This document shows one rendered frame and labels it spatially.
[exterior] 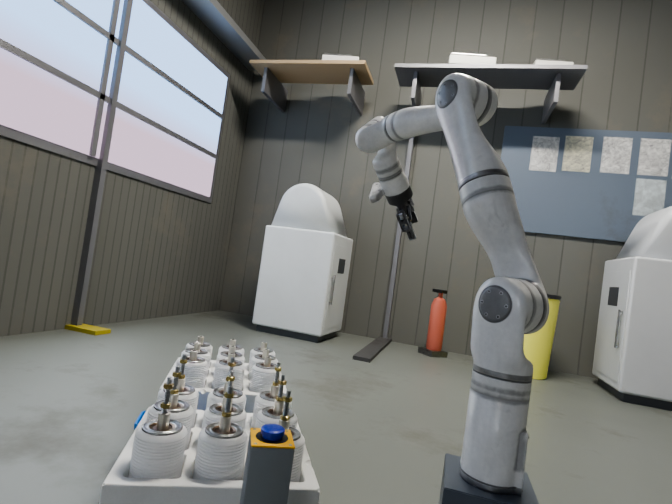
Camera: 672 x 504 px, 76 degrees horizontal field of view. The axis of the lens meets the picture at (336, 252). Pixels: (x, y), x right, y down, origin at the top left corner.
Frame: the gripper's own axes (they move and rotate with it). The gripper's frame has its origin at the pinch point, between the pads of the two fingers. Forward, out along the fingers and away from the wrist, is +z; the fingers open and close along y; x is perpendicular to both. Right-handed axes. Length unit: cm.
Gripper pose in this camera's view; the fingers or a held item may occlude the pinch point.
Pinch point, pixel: (413, 229)
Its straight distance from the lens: 131.1
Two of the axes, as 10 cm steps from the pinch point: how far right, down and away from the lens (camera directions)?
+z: 4.2, 7.7, 4.8
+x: -8.9, 2.3, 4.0
